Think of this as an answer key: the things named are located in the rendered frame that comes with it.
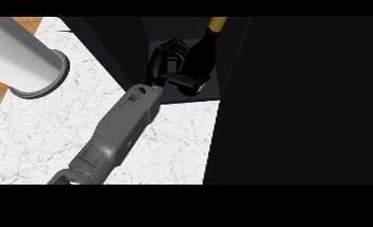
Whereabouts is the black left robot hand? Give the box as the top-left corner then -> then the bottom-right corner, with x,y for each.
144,38 -> 212,91

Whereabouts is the black wine bottle gold neck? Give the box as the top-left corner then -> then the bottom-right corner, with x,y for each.
177,16 -> 228,98

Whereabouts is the dark cabinet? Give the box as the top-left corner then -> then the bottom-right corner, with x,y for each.
60,16 -> 253,106

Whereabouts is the dark grey cabinet door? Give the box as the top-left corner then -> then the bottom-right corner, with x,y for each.
200,16 -> 373,186

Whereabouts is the pale grey cylinder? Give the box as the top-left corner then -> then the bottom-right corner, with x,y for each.
0,16 -> 70,101

